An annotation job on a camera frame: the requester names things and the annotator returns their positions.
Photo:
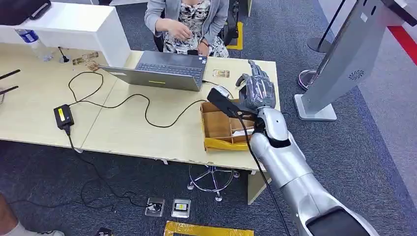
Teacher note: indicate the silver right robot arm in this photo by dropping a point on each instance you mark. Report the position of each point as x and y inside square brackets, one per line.
[293, 169]

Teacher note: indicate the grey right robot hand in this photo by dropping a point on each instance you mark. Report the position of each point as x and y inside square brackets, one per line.
[259, 91]

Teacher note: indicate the black power adapter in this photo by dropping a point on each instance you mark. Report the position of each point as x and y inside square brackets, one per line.
[63, 116]

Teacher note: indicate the silver kiosk stand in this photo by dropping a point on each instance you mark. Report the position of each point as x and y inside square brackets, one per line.
[345, 49]

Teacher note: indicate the chrome stool base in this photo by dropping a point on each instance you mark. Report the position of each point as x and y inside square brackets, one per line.
[211, 174]

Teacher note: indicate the grey laptop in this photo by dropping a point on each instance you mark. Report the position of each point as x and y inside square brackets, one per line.
[167, 72]

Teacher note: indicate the person's right hand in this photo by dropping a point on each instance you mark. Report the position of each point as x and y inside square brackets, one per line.
[179, 31]

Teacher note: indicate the black device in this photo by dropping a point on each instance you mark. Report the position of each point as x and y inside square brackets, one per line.
[21, 11]

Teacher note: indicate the person's leg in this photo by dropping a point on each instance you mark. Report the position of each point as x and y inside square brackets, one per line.
[8, 215]

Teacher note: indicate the white box shelf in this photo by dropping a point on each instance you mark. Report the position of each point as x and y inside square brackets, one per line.
[76, 29]

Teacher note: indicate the desk leg panel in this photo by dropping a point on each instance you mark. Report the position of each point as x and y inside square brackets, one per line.
[255, 189]

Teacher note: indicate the small black stand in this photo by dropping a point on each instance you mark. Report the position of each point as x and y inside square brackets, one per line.
[64, 58]

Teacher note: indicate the person's left hand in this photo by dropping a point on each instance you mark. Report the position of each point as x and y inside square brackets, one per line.
[203, 49]

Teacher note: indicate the wooden card box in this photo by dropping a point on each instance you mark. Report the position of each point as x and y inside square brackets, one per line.
[216, 125]

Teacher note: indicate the long yellow floor tape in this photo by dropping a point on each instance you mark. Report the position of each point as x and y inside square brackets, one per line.
[208, 230]

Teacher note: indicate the chrome round base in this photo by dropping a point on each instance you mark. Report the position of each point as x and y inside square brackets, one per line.
[303, 80]

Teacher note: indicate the short yellow floor tape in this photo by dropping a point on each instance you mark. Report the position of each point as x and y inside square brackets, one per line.
[240, 35]

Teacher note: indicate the clear water bottle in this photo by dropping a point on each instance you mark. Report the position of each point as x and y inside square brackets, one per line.
[32, 40]

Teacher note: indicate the black phone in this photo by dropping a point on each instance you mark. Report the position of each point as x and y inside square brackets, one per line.
[193, 52]

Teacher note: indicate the white card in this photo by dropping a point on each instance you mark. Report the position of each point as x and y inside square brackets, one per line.
[241, 132]

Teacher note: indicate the red floor stripe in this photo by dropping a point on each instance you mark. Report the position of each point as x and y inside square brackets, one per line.
[404, 42]

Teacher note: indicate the black stanchion pole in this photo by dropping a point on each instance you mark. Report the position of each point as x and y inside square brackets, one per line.
[319, 44]

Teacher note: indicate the person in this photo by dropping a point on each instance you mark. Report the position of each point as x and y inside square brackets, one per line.
[195, 19]

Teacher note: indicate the black antenna rod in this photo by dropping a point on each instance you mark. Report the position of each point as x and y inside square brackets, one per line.
[9, 74]
[9, 90]

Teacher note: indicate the steel floor socket yellow label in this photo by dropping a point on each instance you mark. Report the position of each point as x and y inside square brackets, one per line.
[180, 208]

